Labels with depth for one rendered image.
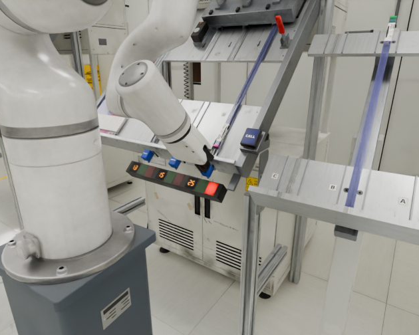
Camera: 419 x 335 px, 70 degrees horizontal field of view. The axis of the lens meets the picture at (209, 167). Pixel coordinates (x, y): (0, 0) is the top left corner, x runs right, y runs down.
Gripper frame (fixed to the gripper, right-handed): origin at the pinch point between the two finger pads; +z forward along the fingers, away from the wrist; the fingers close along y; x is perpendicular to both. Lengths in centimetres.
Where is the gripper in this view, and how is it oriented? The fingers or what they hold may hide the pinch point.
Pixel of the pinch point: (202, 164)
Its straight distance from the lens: 78.2
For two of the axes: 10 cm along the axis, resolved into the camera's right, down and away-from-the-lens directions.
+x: 4.1, -8.4, 3.4
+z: 3.8, 5.0, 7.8
